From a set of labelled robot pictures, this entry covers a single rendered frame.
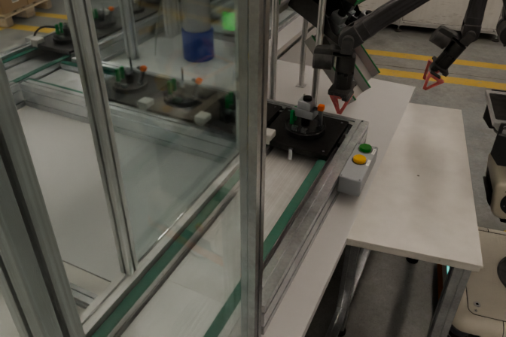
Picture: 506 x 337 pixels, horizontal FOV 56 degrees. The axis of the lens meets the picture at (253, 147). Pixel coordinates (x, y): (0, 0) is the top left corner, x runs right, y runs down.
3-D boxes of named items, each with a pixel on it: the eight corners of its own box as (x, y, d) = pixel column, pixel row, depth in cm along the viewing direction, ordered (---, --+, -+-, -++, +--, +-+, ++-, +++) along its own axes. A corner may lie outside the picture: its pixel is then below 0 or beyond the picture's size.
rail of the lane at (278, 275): (365, 144, 176) (369, 119, 170) (263, 335, 109) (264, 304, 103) (350, 141, 178) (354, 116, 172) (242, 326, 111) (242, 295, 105)
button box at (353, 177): (376, 162, 160) (378, 146, 157) (358, 197, 145) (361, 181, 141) (355, 156, 163) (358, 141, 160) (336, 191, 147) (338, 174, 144)
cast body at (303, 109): (317, 114, 161) (319, 96, 158) (312, 120, 158) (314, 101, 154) (294, 109, 165) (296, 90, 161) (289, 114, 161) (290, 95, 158)
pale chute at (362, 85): (362, 92, 184) (371, 86, 181) (346, 105, 175) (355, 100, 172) (321, 31, 183) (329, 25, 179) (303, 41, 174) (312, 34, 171)
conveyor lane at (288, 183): (345, 147, 175) (348, 123, 169) (239, 324, 112) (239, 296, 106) (273, 129, 185) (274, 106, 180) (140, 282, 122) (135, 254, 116)
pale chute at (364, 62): (372, 77, 195) (380, 72, 192) (358, 89, 186) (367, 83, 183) (333, 19, 194) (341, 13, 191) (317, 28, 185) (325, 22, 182)
